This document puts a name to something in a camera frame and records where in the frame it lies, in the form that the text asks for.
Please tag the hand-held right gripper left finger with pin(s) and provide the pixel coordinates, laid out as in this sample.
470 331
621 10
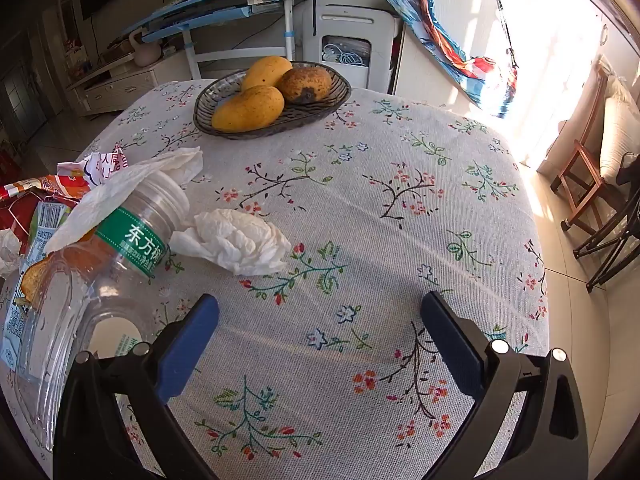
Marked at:
190 345

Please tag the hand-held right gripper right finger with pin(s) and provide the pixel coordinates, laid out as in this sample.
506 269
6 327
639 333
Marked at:
450 347

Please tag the long orange peel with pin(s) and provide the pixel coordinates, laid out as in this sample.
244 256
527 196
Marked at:
90 255

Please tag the clear plastic bottle green label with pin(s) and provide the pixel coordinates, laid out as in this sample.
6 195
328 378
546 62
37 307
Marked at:
125 280

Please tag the floral tablecloth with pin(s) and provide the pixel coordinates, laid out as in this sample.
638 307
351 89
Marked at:
350 210

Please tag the flat white napkin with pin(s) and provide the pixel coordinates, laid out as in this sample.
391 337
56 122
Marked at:
115 190

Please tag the black folding stand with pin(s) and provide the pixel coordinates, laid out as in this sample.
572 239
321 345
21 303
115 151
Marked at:
610 245

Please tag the crumpled red white paper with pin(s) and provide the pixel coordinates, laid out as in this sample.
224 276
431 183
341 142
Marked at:
102 167

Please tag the small white tissue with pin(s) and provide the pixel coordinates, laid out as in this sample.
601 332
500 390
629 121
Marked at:
7 255

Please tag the wooden chair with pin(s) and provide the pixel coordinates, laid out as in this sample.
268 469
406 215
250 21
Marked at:
580 180

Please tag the red patterned cloth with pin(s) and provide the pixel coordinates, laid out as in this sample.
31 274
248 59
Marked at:
15 215

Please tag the large yellow mango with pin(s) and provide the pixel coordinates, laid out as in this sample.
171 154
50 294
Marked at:
247 110

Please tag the black jacket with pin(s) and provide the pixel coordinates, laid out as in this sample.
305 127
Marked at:
629 167

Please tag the white low cabinet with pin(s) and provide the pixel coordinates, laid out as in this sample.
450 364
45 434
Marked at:
115 85

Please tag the white cushion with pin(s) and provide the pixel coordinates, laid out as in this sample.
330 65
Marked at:
620 130

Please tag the small yellow mango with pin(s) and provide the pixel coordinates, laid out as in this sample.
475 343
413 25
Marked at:
267 72

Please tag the brown spotted mango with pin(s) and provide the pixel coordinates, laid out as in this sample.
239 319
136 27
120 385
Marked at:
305 85

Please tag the pink kettlebell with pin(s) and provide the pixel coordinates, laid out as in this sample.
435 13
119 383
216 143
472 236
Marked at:
145 55

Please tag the dark glass cabinet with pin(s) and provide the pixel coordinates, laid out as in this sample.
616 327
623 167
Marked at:
20 95

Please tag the colourful hanging cloth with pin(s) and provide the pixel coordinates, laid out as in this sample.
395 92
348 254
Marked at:
435 25

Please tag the white air purifier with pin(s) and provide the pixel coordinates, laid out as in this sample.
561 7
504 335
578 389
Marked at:
350 20

